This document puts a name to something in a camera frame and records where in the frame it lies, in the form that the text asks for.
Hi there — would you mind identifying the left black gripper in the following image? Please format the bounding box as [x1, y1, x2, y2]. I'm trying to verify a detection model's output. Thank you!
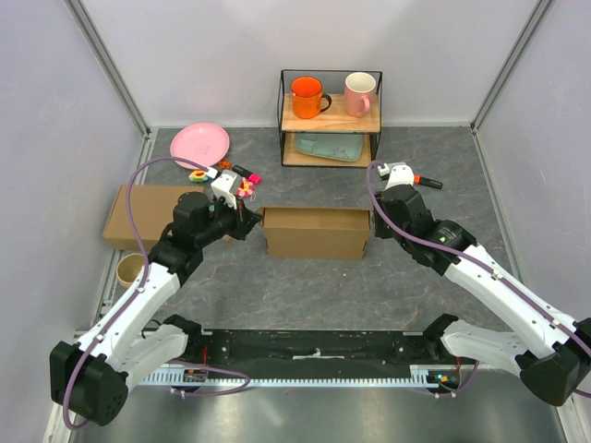
[196, 193, 262, 248]

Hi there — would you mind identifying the brown cardboard box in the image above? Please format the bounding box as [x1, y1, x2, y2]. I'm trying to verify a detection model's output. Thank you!
[103, 185, 205, 252]
[259, 207, 370, 260]

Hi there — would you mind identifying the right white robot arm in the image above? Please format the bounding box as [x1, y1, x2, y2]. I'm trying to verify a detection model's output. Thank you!
[369, 185, 590, 406]

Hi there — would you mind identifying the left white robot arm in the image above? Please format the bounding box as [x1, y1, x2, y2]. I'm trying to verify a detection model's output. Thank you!
[49, 192, 262, 425]

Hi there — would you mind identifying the closed brown cardboard box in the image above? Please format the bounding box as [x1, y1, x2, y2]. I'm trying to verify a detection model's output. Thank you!
[103, 185, 205, 252]

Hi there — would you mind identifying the orange black highlighter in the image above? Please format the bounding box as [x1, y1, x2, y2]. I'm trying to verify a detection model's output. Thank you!
[414, 174, 443, 190]

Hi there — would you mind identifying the pink flower toy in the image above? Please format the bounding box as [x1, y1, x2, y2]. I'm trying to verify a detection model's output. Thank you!
[235, 178, 255, 198]

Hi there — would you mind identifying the pink black highlighter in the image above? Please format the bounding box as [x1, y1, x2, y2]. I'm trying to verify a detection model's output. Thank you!
[232, 164, 262, 185]

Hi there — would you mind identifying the light green tray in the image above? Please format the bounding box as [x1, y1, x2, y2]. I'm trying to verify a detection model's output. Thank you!
[295, 133, 364, 162]

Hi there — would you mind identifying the pink plate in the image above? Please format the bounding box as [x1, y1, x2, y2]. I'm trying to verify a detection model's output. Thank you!
[170, 123, 230, 167]

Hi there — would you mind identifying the pink mug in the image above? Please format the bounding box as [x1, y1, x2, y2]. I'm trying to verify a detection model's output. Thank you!
[344, 72, 377, 117]

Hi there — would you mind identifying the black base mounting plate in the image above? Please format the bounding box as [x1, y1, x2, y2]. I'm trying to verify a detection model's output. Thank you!
[179, 329, 457, 379]

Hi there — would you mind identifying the beige cup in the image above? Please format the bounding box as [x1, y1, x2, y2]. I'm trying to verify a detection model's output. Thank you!
[116, 253, 144, 288]

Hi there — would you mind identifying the orange mug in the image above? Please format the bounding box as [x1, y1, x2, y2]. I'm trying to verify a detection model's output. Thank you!
[290, 76, 332, 119]

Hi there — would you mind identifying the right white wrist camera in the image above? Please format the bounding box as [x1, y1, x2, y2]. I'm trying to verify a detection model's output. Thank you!
[378, 162, 415, 189]

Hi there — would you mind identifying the black wire wooden shelf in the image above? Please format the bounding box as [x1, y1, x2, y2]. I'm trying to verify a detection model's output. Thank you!
[277, 69, 382, 168]

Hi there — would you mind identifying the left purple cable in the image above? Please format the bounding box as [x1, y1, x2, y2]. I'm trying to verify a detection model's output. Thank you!
[62, 155, 250, 431]

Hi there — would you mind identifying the grey slotted cable duct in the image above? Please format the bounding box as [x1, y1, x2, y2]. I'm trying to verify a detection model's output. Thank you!
[139, 365, 468, 389]

